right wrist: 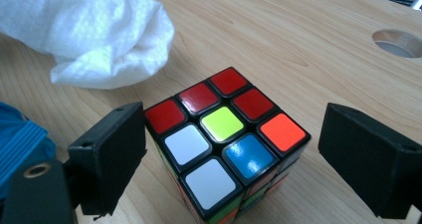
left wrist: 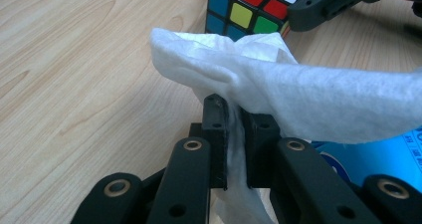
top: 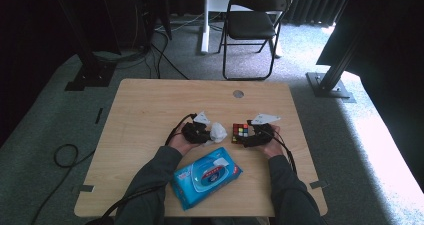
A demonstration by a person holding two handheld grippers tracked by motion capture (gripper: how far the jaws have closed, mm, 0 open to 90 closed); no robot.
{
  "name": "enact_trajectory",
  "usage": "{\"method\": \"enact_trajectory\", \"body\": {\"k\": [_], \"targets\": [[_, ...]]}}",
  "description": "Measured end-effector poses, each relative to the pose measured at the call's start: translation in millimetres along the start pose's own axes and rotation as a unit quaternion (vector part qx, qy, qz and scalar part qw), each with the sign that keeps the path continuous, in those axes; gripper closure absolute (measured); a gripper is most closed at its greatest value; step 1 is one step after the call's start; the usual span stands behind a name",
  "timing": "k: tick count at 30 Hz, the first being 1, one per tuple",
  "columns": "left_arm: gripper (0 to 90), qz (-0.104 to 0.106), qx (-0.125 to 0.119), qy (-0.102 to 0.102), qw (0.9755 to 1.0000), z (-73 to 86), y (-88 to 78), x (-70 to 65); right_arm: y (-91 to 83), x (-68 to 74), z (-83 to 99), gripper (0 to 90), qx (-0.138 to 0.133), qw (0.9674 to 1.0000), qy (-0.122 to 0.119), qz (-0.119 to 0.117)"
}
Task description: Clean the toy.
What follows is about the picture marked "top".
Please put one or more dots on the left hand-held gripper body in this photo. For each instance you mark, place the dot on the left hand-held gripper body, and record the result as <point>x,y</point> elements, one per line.
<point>193,133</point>

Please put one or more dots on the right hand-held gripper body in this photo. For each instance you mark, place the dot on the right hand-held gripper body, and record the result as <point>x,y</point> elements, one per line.
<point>261,133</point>

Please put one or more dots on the white wet wipe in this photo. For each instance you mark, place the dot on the white wet wipe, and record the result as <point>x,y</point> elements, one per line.
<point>218,132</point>

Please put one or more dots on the colourful puzzle cube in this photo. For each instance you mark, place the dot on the colourful puzzle cube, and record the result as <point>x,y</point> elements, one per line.
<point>240,131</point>

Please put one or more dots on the blue wet wipes packet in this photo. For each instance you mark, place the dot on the blue wet wipes packet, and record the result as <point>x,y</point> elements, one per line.
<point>186,191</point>

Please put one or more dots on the person's left hand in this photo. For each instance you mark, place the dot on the person's left hand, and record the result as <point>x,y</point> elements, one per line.
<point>181,145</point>

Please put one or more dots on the person's right hand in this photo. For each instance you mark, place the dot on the person's right hand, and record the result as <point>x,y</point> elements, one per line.
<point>271,148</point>

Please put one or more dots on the grey table grommet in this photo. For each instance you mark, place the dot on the grey table grommet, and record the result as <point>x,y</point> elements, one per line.
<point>238,93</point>

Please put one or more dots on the grey tape strip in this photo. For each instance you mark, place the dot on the grey tape strip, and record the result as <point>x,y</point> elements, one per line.
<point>318,184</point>

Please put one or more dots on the black metal stand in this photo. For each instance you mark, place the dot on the black metal stand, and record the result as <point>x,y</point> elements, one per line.
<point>333,81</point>
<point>88,68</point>

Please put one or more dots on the black tape strip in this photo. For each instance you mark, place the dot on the black tape strip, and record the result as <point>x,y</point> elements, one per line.
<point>99,115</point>

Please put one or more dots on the black folding chair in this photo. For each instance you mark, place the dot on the black folding chair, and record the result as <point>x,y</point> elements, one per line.
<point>250,25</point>

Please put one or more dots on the white desk leg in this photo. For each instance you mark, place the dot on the white desk leg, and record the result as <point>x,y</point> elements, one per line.
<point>205,21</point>

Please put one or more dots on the dark equipment tower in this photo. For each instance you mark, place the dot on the dark equipment tower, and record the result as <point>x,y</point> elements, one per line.
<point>151,11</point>

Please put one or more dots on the dark pleated curtain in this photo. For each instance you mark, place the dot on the dark pleated curtain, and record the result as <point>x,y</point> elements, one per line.
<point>313,1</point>

